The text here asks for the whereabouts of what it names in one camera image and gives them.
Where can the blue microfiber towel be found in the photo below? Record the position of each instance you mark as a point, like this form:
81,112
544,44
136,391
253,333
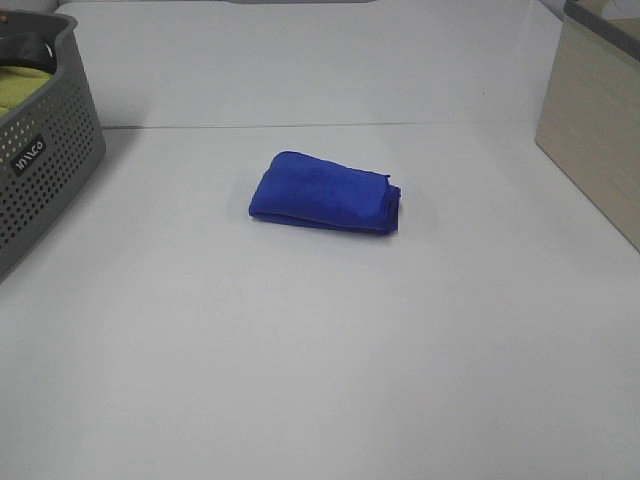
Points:
301,190

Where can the grey perforated laundry basket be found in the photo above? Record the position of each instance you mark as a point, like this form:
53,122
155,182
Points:
50,144

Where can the beige storage bin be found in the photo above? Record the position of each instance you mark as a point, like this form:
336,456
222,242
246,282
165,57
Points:
589,122

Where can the black towel in basket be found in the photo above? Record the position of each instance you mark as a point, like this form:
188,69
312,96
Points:
28,50

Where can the yellow-green towel in basket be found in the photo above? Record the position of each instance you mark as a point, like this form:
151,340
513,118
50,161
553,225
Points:
17,84

